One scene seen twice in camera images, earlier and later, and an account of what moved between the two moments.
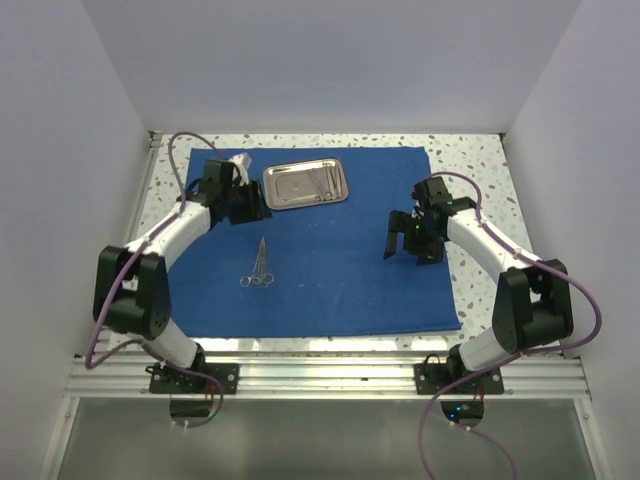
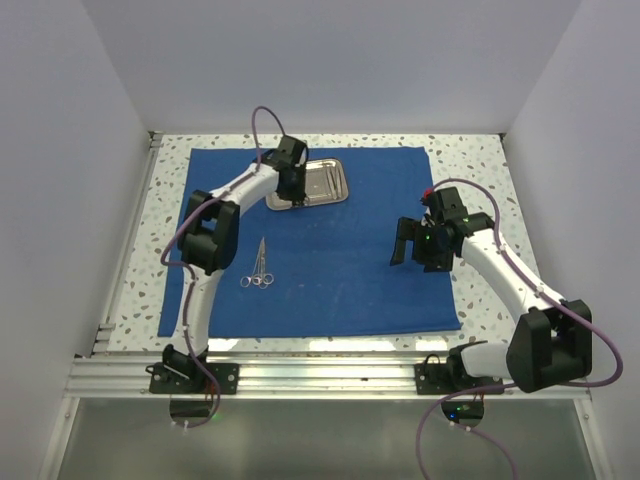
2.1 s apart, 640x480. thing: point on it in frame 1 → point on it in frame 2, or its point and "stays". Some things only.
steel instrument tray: (304, 183) stays
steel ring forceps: (256, 276) stays
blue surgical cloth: (317, 269) stays
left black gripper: (256, 209) → (299, 196)
